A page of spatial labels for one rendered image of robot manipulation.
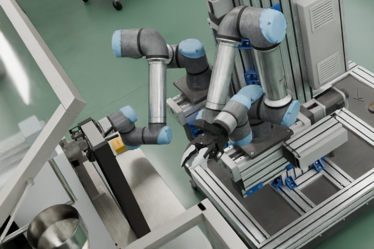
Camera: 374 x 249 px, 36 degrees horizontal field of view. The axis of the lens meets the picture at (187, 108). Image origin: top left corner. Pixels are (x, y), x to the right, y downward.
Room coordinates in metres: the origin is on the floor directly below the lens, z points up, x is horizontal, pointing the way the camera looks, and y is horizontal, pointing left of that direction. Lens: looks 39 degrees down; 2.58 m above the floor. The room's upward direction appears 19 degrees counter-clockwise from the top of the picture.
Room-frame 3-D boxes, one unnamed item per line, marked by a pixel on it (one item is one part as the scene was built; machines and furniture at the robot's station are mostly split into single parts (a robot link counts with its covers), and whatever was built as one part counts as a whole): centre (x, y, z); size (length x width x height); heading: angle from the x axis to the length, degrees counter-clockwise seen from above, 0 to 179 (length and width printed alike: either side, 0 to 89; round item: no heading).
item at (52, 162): (1.19, 0.39, 1.51); 0.02 x 0.02 x 0.20
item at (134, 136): (1.86, 0.25, 1.01); 0.11 x 0.08 x 0.11; 63
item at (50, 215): (1.01, 0.41, 1.50); 0.14 x 0.14 x 0.06
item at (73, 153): (1.50, 0.42, 1.34); 0.06 x 0.06 x 0.06; 16
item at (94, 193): (1.71, 0.46, 1.05); 0.06 x 0.05 x 0.31; 106
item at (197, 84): (2.32, -0.11, 0.87); 0.15 x 0.15 x 0.10
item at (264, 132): (1.85, -0.26, 0.87); 0.15 x 0.15 x 0.10
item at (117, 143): (1.95, 0.33, 0.91); 0.07 x 0.07 x 0.02; 16
